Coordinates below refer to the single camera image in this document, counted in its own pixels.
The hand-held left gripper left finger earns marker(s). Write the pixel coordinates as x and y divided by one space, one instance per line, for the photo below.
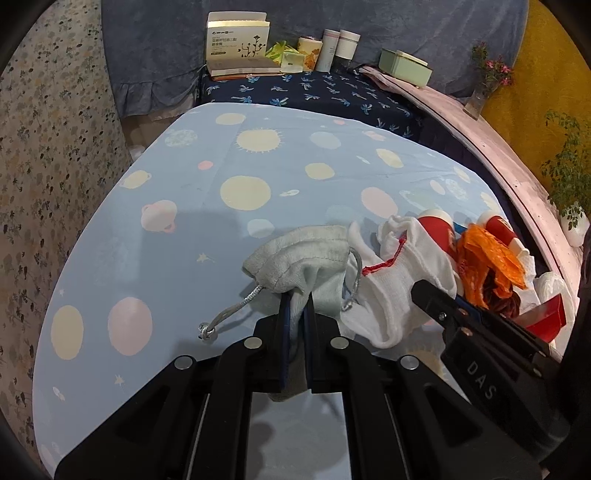
285 344

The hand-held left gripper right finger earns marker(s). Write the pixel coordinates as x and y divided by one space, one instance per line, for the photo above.
310 344

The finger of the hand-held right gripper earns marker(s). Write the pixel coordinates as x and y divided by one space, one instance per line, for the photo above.
431 300
512 332

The white cotton glove red trim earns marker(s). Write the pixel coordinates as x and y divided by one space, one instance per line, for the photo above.
397 286

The white plastic bag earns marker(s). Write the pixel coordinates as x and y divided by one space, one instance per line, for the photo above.
549 284

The orange plastic bag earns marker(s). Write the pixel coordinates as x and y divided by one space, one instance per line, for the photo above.
485 263

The red and white paper cup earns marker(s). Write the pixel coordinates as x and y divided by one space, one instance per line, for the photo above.
438 228
501 228

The red glossy carton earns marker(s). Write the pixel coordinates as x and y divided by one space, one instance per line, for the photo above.
547 318

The light blue planet print sheet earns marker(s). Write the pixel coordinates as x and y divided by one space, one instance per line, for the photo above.
194 230

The potted green plant white pot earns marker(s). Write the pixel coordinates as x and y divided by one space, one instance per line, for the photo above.
570 184

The pink cloth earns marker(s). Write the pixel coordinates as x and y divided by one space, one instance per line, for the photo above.
485 143

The glass vase with pink flowers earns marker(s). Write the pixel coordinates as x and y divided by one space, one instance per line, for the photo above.
482 92

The navy printed cloth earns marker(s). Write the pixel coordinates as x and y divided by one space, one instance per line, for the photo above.
323 94

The pale green box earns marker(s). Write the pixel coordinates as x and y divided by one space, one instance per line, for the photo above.
404 67

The yellow cloth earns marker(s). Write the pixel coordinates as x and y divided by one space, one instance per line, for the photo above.
549 69

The white bottle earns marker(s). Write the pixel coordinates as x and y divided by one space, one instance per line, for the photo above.
347 46
328 48

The yellow flower print tin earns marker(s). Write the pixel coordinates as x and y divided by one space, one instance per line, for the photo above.
309 53

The floral printed curtain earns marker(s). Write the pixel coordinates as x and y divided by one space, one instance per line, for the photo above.
51 184

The bright green wrapper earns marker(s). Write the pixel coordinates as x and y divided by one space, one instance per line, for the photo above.
277 51

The open white flower print box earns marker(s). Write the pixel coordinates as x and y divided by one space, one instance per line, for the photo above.
238 46

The grey blue ruffled cloth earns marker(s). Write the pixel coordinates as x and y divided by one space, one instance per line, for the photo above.
152 55

